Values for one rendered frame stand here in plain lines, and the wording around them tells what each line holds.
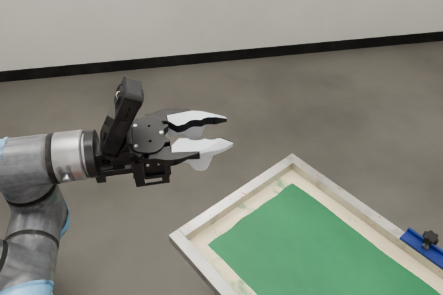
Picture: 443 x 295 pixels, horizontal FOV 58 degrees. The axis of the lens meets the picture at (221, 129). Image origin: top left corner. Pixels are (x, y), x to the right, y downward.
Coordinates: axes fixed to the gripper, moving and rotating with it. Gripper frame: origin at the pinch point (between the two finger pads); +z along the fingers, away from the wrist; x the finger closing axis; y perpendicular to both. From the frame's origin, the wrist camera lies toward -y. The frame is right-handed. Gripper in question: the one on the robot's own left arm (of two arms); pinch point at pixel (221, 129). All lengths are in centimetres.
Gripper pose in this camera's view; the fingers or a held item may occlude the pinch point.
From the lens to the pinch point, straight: 60.5
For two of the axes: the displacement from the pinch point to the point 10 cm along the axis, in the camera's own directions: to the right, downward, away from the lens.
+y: -0.3, 6.7, 7.4
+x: 1.8, 7.3, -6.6
